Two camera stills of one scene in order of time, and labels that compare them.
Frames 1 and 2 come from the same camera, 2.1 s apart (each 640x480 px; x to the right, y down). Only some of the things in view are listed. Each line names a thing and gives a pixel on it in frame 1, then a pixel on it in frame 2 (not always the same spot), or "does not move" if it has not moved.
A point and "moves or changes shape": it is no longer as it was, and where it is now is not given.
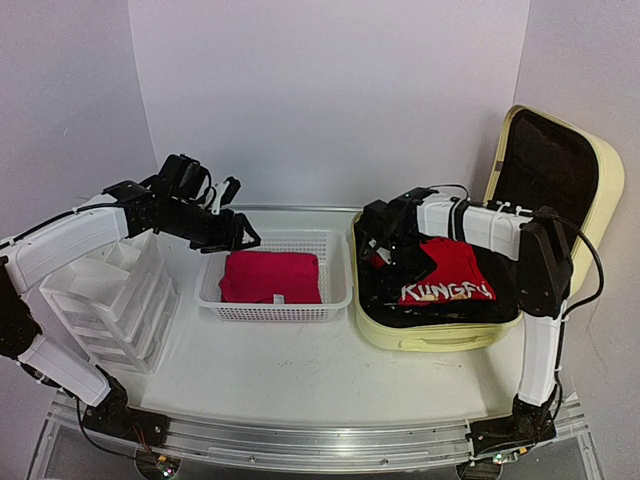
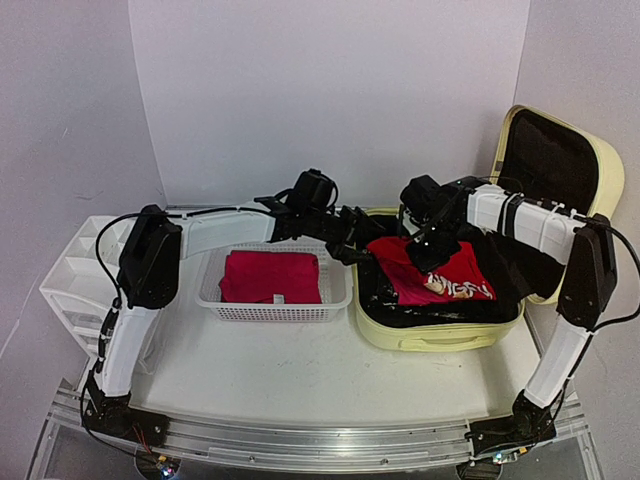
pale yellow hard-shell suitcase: [543, 162] moves or changes shape
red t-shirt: [256, 277] does not move
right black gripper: [392, 284] → [425, 264]
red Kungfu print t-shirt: [457, 277] does not move
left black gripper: [226, 239] → [355, 229]
